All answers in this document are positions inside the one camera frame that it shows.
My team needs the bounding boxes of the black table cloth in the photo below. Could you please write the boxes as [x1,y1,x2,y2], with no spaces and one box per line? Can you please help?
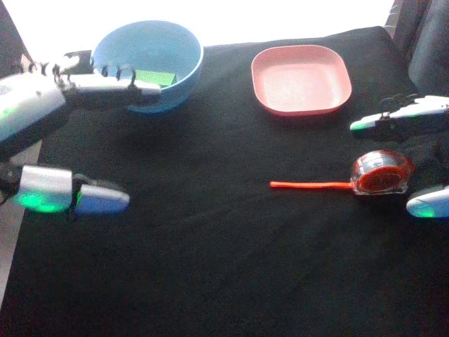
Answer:
[0,26,449,337]

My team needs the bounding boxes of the light blue bowl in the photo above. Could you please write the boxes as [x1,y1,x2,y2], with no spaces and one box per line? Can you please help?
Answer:
[91,20,205,114]

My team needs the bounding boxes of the pink square plate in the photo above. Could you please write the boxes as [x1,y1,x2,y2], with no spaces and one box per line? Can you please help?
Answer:
[250,44,353,116]

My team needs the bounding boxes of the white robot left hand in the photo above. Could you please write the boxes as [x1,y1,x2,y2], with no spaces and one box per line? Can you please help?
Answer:
[0,51,178,216]

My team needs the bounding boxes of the green block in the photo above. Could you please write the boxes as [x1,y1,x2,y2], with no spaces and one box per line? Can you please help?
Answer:
[135,70,177,87]

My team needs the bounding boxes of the orange tape measure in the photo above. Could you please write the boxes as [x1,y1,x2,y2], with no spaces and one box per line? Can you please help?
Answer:
[269,150,415,197]

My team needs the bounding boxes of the dark grey chair back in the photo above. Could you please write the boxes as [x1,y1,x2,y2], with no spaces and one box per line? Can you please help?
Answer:
[385,0,449,95]

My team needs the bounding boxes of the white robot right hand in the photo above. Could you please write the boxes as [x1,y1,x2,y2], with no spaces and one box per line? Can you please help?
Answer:
[349,93,449,220]

